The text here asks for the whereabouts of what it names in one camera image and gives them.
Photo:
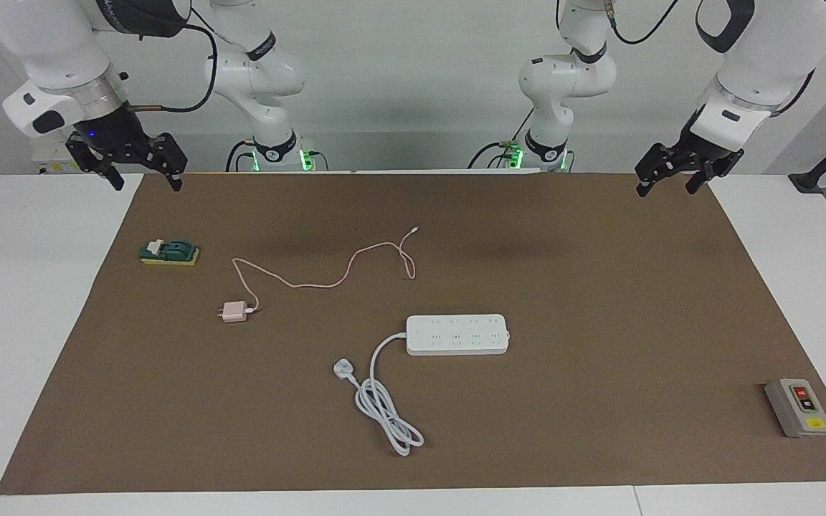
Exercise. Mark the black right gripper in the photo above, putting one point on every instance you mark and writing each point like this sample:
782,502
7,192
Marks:
115,132

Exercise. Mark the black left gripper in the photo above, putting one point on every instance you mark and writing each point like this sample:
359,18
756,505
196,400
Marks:
714,154

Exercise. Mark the pink charger adapter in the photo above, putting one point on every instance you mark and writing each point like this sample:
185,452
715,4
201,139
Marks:
235,311

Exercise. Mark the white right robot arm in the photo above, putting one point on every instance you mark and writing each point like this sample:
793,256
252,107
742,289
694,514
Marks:
47,43

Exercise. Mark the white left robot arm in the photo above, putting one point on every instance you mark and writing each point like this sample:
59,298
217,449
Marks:
779,50

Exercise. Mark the white power strip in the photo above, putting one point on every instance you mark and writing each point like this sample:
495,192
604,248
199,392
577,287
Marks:
456,335

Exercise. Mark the white box with yellow labels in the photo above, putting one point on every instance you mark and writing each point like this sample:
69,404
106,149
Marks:
51,162

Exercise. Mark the brown table mat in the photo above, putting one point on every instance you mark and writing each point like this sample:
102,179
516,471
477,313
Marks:
599,358

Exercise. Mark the green knife switch block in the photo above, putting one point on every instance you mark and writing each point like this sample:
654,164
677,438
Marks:
173,252

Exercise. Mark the grey push-button switch box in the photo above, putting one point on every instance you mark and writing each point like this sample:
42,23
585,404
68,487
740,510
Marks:
796,412

